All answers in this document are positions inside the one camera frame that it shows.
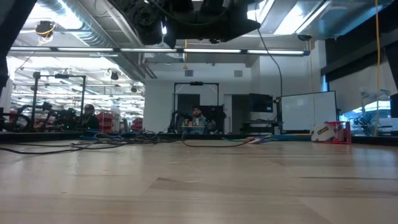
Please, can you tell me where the long black cord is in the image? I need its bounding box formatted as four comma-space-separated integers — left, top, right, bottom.
0, 27, 284, 156

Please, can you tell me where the black equipment cart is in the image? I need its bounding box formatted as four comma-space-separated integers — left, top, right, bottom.
242, 92, 280, 134

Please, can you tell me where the person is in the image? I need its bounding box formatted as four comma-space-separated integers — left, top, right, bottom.
81, 104, 101, 131
186, 105, 215, 134

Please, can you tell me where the long ceiling light bar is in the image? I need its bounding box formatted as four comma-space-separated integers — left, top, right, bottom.
9, 45, 311, 57

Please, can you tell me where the white whiteboard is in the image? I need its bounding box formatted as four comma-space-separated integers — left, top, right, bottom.
280, 90, 338, 131

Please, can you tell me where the red tape dispenser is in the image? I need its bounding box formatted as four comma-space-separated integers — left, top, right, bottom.
310, 121, 353, 144

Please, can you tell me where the black gantry frame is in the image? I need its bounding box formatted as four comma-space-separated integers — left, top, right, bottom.
172, 81, 220, 134
29, 70, 88, 130

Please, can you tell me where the silver ventilation duct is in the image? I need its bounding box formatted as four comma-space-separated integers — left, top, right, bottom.
32, 0, 158, 80

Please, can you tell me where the green cable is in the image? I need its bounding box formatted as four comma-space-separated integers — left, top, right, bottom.
222, 136, 249, 144

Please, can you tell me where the red cable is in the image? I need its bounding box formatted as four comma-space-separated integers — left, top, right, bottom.
245, 135, 271, 144

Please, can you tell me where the colourful cable bundle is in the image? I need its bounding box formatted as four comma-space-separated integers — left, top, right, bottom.
254, 133, 312, 141

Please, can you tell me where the thin blue data cable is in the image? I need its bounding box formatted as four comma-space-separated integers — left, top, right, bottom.
79, 129, 147, 140

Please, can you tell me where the ceiling cord reel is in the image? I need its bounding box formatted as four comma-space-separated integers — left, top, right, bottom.
34, 20, 57, 40

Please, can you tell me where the hanging yellow cord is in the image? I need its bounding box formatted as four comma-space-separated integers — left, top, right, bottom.
374, 0, 382, 137

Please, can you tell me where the black frame brace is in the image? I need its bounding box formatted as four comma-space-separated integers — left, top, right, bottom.
384, 40, 398, 91
0, 0, 37, 91

